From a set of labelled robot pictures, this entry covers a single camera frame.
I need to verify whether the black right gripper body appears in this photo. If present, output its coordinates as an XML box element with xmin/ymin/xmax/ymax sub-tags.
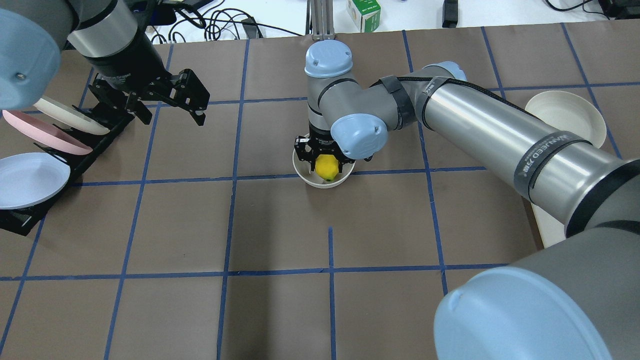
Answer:
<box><xmin>294</xmin><ymin>132</ymin><xmax>357</xmax><ymax>167</ymax></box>

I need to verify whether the white bowl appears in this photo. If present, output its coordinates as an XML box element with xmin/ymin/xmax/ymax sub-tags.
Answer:
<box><xmin>292</xmin><ymin>152</ymin><xmax>355</xmax><ymax>189</ymax></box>

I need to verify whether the aluminium frame post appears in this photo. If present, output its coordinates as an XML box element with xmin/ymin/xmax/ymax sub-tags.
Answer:
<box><xmin>305</xmin><ymin>0</ymin><xmax>336</xmax><ymax>41</ymax></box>

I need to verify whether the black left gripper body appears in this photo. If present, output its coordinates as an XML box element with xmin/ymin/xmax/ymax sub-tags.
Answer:
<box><xmin>87</xmin><ymin>47</ymin><xmax>172</xmax><ymax>125</ymax></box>

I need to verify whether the cream plate in rack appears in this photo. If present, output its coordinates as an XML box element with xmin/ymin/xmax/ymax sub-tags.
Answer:
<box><xmin>33</xmin><ymin>96</ymin><xmax>110</xmax><ymax>136</ymax></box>

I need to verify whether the cream round plate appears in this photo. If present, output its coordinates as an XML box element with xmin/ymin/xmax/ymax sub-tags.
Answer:
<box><xmin>525</xmin><ymin>89</ymin><xmax>607</xmax><ymax>149</ymax></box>

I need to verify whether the pink plate in rack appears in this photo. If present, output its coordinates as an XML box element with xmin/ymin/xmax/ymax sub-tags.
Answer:
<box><xmin>2</xmin><ymin>110</ymin><xmax>93</xmax><ymax>156</ymax></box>

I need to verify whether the green white carton box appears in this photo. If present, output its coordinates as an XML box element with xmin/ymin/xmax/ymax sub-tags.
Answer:
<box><xmin>346</xmin><ymin>0</ymin><xmax>382</xmax><ymax>33</ymax></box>

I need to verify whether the yellow lemon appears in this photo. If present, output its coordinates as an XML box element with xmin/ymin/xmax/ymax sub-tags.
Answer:
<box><xmin>314</xmin><ymin>153</ymin><xmax>339</xmax><ymax>182</ymax></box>

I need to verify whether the black power adapter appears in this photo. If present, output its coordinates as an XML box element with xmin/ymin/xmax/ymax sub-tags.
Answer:
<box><xmin>441</xmin><ymin>0</ymin><xmax>459</xmax><ymax>28</ymax></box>

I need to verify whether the black dish rack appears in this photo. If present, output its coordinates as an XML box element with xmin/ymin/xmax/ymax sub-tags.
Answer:
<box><xmin>1</xmin><ymin>77</ymin><xmax>144</xmax><ymax>236</ymax></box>

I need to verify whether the lavender plate in rack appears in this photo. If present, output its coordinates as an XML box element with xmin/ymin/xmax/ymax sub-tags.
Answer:
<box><xmin>0</xmin><ymin>152</ymin><xmax>71</xmax><ymax>210</ymax></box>

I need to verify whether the cream rectangular tray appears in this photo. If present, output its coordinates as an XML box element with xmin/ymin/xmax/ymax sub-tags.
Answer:
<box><xmin>531</xmin><ymin>203</ymin><xmax>567</xmax><ymax>249</ymax></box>

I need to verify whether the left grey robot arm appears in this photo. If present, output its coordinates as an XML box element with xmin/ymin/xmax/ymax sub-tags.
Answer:
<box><xmin>1</xmin><ymin>0</ymin><xmax>172</xmax><ymax>122</ymax></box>

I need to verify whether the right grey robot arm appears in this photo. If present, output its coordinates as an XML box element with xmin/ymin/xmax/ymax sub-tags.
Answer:
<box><xmin>295</xmin><ymin>39</ymin><xmax>640</xmax><ymax>360</ymax></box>

